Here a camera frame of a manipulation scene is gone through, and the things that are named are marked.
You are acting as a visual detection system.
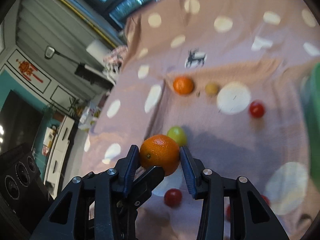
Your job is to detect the large orange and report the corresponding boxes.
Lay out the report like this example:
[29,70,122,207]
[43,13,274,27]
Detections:
[139,134,180,176]

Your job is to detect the green bowl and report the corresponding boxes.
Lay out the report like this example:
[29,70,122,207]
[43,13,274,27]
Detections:
[300,63,320,190]

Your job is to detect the green apple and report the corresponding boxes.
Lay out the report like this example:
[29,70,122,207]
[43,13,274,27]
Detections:
[167,126,188,147]

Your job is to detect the black speaker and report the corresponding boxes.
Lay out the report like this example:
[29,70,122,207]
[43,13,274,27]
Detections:
[0,143,53,233]

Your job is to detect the white cabinet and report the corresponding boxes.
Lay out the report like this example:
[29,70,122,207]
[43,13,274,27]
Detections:
[43,116,75,198]

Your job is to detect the red chinese knot decoration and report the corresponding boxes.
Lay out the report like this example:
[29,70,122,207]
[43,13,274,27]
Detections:
[16,59,43,83]

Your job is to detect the red tomato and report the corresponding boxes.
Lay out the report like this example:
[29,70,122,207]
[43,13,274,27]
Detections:
[249,100,265,118]
[164,189,182,207]
[261,194,270,206]

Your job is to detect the pink polka dot blanket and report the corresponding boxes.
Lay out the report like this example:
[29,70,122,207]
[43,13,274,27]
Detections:
[81,0,319,239]

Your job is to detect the small tan fruit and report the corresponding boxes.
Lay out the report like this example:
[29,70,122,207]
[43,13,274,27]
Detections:
[204,82,220,96]

